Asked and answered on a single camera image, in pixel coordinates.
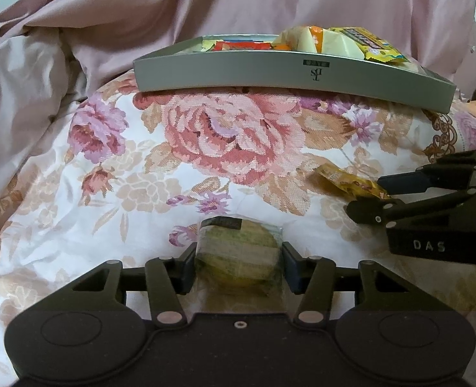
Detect pale pink duvet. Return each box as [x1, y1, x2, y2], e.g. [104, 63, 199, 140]
[0, 28, 98, 228]

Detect round pastry clear packet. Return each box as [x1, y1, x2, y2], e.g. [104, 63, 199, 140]
[195, 216, 284, 296]

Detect floral bedsheet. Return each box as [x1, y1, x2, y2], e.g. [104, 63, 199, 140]
[0, 76, 476, 387]

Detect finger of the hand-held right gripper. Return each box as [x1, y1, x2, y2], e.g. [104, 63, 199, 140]
[377, 147, 476, 197]
[345, 187, 476, 227]

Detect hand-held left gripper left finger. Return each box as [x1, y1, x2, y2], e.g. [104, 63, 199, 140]
[40, 243, 199, 327]

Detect grey cardboard box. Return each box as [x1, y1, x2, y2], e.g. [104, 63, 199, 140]
[132, 31, 457, 114]

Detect red snack packet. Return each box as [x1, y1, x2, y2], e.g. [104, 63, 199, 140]
[212, 39, 272, 52]

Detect gold snack packet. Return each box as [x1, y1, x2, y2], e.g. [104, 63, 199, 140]
[314, 164, 391, 203]

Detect pink satin sheet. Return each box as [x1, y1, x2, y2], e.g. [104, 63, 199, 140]
[0, 0, 476, 98]

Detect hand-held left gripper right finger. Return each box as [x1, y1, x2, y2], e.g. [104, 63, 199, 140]
[282, 242, 437, 327]

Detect yellow green candy packet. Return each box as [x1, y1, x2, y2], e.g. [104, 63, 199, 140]
[328, 26, 409, 64]

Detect yellow orange cake packet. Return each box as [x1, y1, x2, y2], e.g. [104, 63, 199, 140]
[271, 25, 363, 55]

